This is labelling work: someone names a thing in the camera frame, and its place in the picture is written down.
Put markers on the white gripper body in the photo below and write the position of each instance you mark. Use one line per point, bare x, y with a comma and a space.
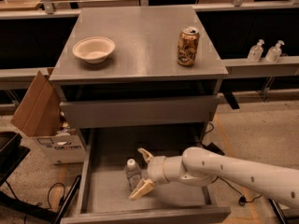
155, 169

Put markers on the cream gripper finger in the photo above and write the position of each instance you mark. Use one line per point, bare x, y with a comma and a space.
147, 156
143, 187

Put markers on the clear plastic water bottle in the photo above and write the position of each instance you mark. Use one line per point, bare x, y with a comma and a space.
133, 173

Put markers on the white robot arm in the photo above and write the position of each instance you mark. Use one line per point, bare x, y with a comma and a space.
197, 166

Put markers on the open grey middle drawer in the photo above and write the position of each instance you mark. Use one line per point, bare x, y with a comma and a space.
103, 196

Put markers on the grey drawer cabinet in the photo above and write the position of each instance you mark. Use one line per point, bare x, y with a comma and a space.
141, 82

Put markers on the black power adapter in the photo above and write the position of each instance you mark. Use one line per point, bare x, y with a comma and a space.
213, 148

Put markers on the black metal leg left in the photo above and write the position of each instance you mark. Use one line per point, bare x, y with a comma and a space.
68, 199

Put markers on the black metal leg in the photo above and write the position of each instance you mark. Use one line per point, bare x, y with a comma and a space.
279, 213
68, 199

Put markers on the open cardboard box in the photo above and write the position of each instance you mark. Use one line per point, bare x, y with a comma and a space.
39, 117

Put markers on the white paper bowl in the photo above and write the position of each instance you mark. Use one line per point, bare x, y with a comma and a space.
93, 49

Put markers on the gold soda can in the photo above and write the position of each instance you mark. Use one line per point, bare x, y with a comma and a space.
188, 41

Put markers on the black metal leg right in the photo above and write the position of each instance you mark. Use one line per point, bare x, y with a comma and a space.
279, 213

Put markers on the black bin left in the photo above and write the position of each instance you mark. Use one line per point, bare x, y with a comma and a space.
11, 154

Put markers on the grey metal rail shelf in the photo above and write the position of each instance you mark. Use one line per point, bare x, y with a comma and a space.
264, 66

